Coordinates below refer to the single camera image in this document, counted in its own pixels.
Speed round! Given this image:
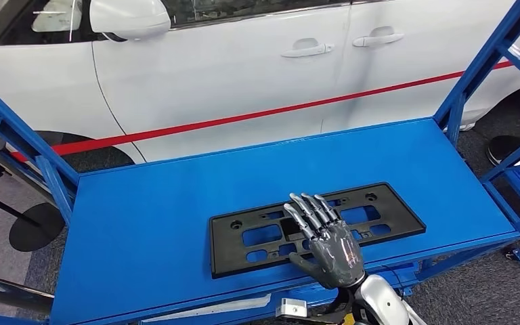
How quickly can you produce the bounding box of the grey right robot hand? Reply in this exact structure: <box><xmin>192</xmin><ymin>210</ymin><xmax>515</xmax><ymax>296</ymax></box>
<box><xmin>283</xmin><ymin>192</ymin><xmax>366</xmax><ymax>290</ymax></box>

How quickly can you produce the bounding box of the black license plate frame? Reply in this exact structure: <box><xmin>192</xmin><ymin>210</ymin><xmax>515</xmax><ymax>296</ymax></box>
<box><xmin>209</xmin><ymin>181</ymin><xmax>427</xmax><ymax>280</ymax></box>

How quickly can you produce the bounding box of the blue metal shelf rack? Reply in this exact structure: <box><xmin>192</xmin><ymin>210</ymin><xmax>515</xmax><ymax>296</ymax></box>
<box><xmin>0</xmin><ymin>0</ymin><xmax>520</xmax><ymax>325</ymax></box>

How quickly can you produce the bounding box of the red barrier belt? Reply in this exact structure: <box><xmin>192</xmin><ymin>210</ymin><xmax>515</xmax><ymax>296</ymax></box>
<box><xmin>0</xmin><ymin>51</ymin><xmax>520</xmax><ymax>194</ymax></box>

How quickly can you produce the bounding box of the white car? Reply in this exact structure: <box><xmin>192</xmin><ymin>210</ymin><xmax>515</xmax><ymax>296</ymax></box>
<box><xmin>0</xmin><ymin>0</ymin><xmax>520</xmax><ymax>165</ymax></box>

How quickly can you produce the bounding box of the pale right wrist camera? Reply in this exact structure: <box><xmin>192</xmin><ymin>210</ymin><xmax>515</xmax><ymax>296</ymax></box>
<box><xmin>276</xmin><ymin>298</ymin><xmax>309</xmax><ymax>320</ymax></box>

